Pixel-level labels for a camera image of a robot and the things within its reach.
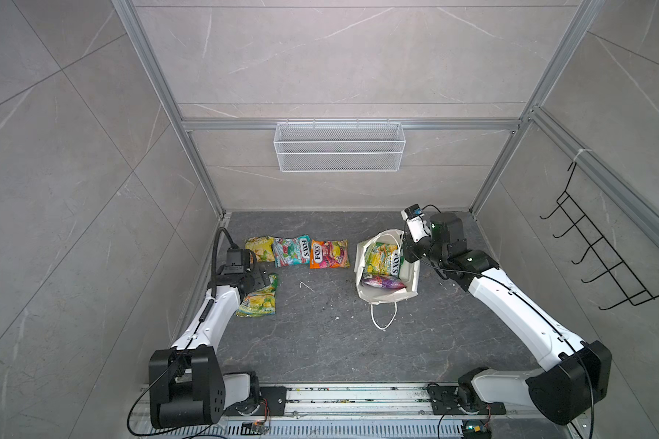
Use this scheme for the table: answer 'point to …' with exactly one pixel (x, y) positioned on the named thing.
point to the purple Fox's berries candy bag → (383, 282)
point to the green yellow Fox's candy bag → (260, 302)
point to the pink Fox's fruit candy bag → (329, 254)
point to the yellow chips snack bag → (264, 248)
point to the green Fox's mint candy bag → (291, 251)
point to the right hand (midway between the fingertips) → (406, 234)
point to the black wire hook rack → (632, 289)
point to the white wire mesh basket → (339, 147)
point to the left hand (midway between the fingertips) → (254, 275)
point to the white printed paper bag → (383, 301)
